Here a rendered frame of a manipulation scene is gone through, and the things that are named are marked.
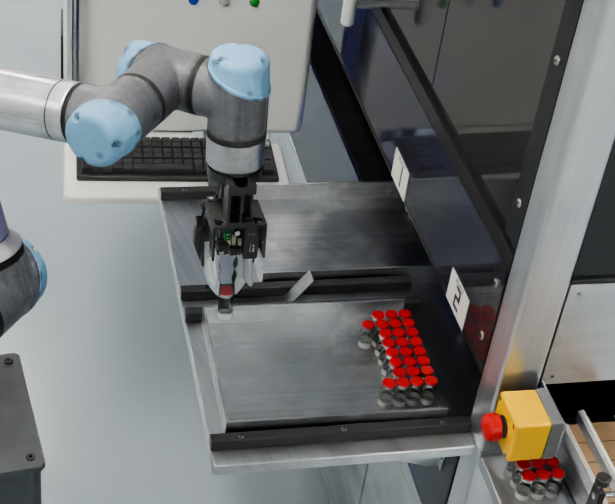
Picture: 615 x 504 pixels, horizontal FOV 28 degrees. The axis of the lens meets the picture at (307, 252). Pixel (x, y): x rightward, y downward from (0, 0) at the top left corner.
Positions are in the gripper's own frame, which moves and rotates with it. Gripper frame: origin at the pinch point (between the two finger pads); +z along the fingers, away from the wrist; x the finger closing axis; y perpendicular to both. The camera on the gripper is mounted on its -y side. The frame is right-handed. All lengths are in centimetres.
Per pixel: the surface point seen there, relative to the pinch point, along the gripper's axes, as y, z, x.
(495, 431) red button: 19.1, 15.1, 35.2
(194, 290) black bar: -28.2, 21.2, 0.9
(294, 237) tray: -44, 22, 22
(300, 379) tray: -7.5, 24.9, 14.3
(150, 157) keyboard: -79, 24, 1
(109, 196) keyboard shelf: -70, 28, -9
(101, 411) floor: -98, 106, -8
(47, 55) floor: -274, 92, -9
